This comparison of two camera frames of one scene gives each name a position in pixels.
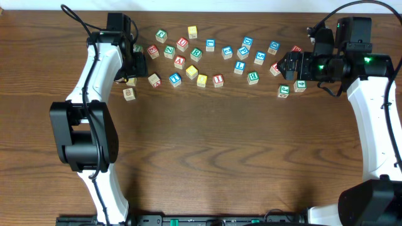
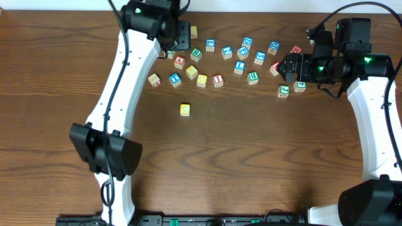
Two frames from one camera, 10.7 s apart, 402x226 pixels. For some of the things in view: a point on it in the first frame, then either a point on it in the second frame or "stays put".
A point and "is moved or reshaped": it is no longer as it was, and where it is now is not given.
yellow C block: (132, 81) is moved or reshaped
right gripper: (291, 66) stays put
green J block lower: (283, 91) stays put
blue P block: (242, 53) stays put
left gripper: (138, 64) → (183, 36)
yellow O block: (201, 80) stays put
